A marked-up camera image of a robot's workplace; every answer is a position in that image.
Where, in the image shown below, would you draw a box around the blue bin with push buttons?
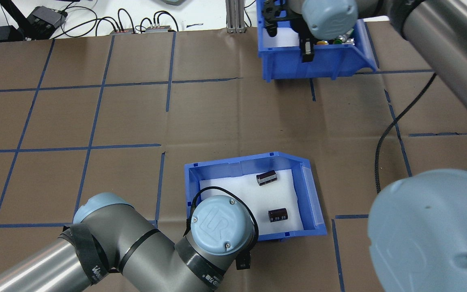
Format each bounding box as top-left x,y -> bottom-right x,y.
257,0 -> 379,82

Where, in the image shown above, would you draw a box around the dark cylindrical capacitor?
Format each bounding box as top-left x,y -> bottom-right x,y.
257,170 -> 278,187
268,208 -> 289,223

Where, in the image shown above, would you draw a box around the blue bin with capacitors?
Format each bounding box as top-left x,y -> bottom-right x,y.
184,152 -> 328,243

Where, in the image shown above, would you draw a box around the black power adapter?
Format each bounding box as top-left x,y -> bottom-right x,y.
27,6 -> 69,39

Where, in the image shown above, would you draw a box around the black stand leg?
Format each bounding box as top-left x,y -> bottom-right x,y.
0,0 -> 32,40

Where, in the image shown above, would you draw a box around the aluminium profile post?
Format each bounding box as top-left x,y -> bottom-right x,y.
226,0 -> 246,33

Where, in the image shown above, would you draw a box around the black velcro strap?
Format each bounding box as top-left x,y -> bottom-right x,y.
387,0 -> 425,32
60,223 -> 110,287

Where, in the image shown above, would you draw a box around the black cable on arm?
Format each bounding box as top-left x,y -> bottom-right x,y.
186,186 -> 259,244
375,73 -> 437,194

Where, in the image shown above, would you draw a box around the black cable plug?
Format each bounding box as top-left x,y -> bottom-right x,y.
236,251 -> 252,271

